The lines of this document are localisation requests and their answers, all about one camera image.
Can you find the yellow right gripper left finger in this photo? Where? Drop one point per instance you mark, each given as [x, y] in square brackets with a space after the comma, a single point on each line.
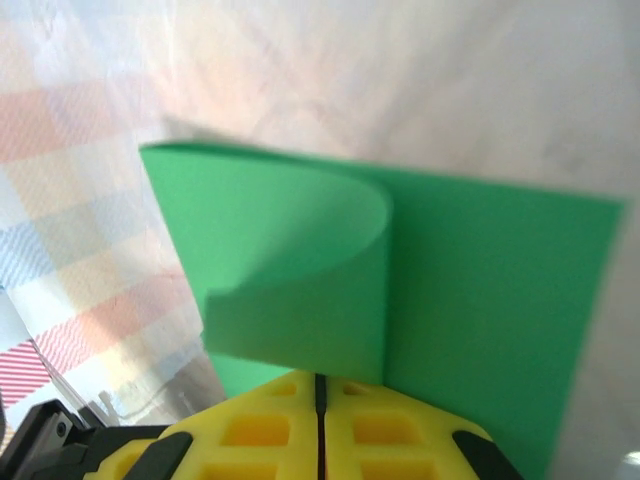
[250, 435]

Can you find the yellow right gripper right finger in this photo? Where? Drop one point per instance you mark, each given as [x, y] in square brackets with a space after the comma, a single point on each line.
[395, 440]

